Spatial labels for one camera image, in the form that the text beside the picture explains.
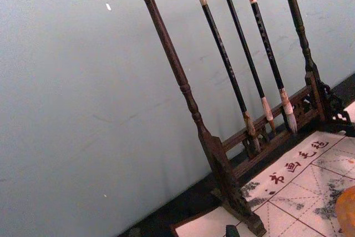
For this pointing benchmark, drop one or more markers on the dark wooden brush rack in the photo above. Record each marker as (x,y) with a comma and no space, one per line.
(166,42)

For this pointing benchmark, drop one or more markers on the black brush with dark tip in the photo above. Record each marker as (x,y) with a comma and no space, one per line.
(221,51)

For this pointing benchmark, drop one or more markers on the thin black brush, brown tip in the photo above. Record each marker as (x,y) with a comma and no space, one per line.
(243,42)

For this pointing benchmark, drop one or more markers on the black brush with white tip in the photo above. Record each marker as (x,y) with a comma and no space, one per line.
(265,42)

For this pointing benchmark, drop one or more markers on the small dark block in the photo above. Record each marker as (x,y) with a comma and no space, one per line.
(232,231)

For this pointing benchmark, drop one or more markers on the white calligraphy mat with grid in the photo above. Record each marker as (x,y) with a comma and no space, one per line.
(299,187)

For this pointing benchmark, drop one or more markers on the orange rounded object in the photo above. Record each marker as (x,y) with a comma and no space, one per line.
(348,214)

